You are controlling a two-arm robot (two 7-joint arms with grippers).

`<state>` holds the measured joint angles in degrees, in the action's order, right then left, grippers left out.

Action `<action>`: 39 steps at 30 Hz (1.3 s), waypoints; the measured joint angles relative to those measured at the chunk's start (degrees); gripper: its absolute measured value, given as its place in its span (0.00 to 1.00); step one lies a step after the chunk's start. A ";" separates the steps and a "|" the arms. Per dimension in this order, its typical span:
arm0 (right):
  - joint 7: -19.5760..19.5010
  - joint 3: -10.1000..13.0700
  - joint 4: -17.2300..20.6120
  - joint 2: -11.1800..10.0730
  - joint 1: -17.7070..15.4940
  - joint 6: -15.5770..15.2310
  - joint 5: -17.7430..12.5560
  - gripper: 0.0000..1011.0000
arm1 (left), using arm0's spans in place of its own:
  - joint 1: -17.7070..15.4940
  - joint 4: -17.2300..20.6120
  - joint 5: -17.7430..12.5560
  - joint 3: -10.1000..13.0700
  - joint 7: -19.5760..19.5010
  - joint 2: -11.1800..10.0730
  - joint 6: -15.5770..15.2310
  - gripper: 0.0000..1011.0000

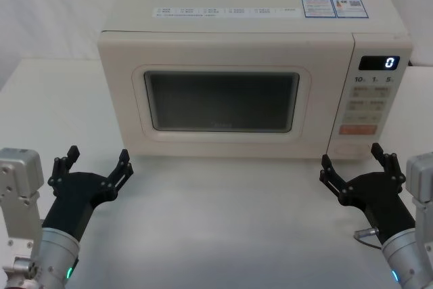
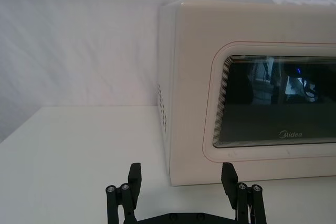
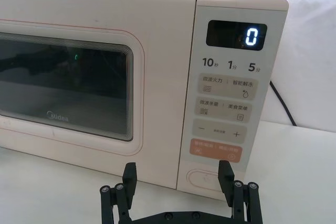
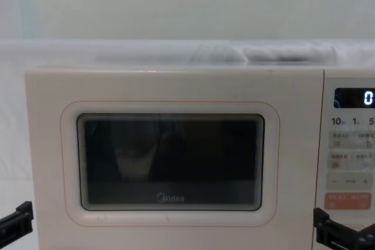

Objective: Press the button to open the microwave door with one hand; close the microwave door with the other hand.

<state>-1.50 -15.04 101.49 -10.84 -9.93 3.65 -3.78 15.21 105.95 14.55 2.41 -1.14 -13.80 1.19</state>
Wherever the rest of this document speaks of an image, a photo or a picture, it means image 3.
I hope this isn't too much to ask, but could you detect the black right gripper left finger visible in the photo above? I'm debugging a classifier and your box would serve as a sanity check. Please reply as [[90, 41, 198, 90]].
[[99, 162, 138, 224]]

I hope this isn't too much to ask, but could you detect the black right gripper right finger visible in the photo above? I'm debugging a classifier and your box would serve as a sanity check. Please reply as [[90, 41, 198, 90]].
[[218, 159, 264, 224]]

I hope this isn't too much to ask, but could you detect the oven control panel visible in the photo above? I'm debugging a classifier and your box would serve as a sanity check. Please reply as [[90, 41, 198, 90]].
[[177, 0, 289, 193]]

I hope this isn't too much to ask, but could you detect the cream microwave oven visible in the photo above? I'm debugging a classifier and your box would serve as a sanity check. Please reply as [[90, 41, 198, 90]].
[[0, 0, 289, 193]]

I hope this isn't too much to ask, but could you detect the cream oven door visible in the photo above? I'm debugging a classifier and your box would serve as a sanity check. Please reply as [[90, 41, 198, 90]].
[[0, 0, 197, 184]]

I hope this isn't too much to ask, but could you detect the black power cable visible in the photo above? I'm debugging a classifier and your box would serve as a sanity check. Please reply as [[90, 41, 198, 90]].
[[269, 79, 297, 127]]

